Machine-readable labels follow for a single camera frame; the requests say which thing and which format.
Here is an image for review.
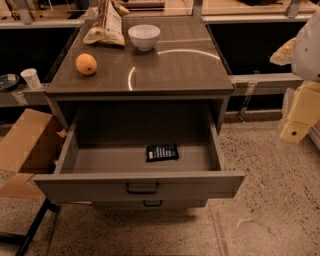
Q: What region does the chip bag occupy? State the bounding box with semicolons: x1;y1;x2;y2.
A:
83;0;129;46

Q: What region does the white bowl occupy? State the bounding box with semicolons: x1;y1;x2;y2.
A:
128;24;161;51

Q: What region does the black metal stand leg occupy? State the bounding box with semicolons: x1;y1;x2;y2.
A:
0;199;59;256

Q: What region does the grey drawer cabinet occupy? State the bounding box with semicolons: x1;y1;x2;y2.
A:
46;16;234;126

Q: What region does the dark blue rxbar wrapper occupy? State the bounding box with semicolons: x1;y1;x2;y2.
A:
146;144;179;162

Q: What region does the grey lower drawer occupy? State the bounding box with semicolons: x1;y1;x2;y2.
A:
92;199;207;210

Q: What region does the brown cardboard box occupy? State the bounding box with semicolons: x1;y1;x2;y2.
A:
0;109;66;199

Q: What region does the dark round dish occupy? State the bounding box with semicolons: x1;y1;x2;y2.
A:
0;74;19;93

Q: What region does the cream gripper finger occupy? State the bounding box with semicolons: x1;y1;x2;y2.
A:
280;81;320;144
270;38;295;66

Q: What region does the grey open top drawer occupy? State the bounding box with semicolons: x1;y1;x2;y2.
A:
34;102;244;202

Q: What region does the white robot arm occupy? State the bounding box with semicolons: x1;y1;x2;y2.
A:
270;10;320;144

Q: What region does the orange fruit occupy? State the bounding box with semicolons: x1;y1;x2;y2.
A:
76;53;97;75

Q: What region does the white paper cup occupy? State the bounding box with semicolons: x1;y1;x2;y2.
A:
20;68;42;90

